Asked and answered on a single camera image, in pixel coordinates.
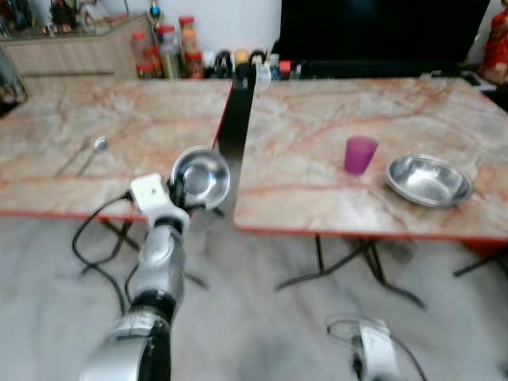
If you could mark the steel chopstick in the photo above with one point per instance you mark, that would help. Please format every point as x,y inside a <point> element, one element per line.
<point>73,158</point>

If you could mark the light wooden cabinet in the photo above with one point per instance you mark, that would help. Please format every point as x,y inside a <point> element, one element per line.
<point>71,54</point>

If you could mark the blue round ornament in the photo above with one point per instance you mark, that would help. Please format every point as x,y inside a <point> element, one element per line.
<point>155,10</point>

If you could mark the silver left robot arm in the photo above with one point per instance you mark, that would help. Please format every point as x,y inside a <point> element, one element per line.
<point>155,266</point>

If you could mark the marble table with red edge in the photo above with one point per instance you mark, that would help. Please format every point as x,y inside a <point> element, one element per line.
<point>119,119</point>
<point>333,119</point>

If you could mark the steel spoon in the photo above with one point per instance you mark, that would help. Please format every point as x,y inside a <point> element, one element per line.
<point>99,144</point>

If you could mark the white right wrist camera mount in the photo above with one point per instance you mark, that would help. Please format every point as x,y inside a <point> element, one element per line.
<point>377,349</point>

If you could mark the yellow-capped dark bottle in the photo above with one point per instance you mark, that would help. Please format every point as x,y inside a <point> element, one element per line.
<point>242,62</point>

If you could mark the red figurine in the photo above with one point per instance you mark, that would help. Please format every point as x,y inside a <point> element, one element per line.
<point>497,49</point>

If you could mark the black television screen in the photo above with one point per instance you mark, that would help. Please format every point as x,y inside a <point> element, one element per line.
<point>381,32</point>

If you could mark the wide steel bowl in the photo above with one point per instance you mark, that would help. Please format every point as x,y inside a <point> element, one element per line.
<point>429,181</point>

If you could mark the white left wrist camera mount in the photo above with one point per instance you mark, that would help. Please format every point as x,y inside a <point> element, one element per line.
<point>149,193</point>

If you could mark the short red-lidded jar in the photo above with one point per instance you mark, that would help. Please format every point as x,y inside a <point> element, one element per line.
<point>140,57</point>

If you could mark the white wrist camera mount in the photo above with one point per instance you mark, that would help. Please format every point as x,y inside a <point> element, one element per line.
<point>377,349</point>
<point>149,193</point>

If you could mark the small steel bowl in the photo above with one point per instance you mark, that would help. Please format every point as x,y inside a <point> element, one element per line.
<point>202,176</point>

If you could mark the purple plastic cup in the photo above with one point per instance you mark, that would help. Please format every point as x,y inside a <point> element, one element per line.
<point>360,155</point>

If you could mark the tall red-lidded jar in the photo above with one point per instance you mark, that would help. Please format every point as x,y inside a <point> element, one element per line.
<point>187,33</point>

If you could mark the large red-lidded jar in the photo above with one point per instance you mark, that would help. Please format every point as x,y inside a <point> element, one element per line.
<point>168,54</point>

